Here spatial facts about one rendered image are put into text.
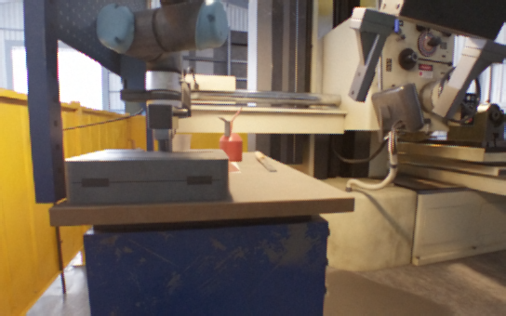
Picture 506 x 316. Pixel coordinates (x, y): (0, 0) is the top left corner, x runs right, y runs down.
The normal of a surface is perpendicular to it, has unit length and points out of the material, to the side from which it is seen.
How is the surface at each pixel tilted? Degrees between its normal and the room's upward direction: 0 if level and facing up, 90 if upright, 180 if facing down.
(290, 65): 90
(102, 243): 90
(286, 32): 90
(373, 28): 113
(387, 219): 90
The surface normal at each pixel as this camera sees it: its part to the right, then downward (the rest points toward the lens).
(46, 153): 0.18, 0.11
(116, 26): -0.28, 0.11
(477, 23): 0.05, 0.50
